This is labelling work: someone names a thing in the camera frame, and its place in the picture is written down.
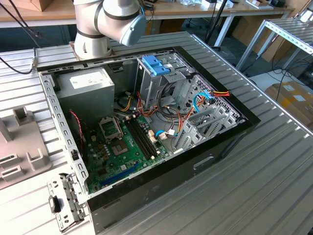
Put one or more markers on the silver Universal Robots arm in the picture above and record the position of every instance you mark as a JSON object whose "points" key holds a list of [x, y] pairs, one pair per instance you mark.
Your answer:
{"points": [[112, 22]]}

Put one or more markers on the grey metal disk bay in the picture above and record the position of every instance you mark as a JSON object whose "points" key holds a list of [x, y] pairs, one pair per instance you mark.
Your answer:
{"points": [[193, 137]]}

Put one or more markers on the black RAM slot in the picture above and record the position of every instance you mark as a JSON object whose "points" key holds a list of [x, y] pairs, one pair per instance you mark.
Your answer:
{"points": [[146, 136], [138, 139], [143, 137]]}

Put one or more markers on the grey metal drive cage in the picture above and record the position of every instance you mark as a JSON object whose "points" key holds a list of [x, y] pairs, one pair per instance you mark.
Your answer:
{"points": [[149, 88]]}

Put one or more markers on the CPU socket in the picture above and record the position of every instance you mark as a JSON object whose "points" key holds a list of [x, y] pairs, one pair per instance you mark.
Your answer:
{"points": [[119, 148]]}

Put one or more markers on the blue plastic bay latch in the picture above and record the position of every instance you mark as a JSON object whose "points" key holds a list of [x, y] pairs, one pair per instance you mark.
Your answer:
{"points": [[150, 64]]}

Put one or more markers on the green motherboard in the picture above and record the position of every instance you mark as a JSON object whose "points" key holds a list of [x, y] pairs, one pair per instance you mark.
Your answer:
{"points": [[115, 166]]}

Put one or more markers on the blue expansion slot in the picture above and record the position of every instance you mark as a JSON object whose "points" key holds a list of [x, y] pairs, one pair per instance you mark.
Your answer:
{"points": [[119, 175]]}

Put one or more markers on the grey power supply unit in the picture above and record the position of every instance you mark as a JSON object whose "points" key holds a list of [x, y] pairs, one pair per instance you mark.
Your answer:
{"points": [[85, 102]]}

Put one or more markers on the black open PC case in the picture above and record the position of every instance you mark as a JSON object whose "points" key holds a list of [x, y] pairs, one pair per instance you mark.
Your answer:
{"points": [[159, 193]]}

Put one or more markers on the black case fan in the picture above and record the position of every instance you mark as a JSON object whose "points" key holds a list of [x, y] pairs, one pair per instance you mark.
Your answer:
{"points": [[77, 142]]}

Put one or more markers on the long wooden desk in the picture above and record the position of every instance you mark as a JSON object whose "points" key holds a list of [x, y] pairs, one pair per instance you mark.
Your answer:
{"points": [[195, 11]]}

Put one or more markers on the large brown cardboard sheet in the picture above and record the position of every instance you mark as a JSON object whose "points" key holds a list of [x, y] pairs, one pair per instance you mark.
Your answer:
{"points": [[244, 29]]}

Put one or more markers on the grey parts rack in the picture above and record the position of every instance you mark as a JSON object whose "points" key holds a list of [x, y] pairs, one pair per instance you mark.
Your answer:
{"points": [[22, 144]]}

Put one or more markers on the labelled cardboard boxes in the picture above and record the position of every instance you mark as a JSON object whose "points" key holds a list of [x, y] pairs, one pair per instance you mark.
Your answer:
{"points": [[293, 102]]}

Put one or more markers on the white-framed metal slat table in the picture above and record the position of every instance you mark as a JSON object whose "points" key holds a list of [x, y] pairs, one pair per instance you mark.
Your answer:
{"points": [[288, 30]]}

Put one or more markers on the thin RAM stick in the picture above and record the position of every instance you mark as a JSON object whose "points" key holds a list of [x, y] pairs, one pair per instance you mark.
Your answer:
{"points": [[4, 160]]}

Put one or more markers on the small cardboard box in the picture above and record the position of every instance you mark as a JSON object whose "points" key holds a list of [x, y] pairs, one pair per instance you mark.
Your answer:
{"points": [[36, 5]]}

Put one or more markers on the grey card retention bracket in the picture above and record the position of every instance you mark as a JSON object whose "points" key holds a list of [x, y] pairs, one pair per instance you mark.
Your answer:
{"points": [[73, 193]]}

